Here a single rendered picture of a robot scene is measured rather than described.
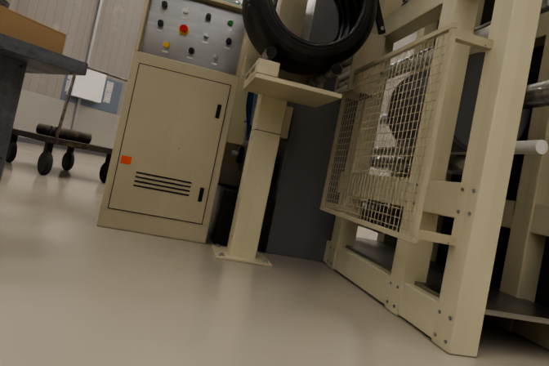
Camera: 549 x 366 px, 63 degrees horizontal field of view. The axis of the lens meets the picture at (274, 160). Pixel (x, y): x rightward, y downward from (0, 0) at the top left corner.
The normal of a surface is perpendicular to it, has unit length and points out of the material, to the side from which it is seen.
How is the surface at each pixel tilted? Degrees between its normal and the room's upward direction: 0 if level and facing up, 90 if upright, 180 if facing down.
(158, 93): 90
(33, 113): 90
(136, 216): 90
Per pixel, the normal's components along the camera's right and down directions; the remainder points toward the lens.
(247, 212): 0.22, 0.00
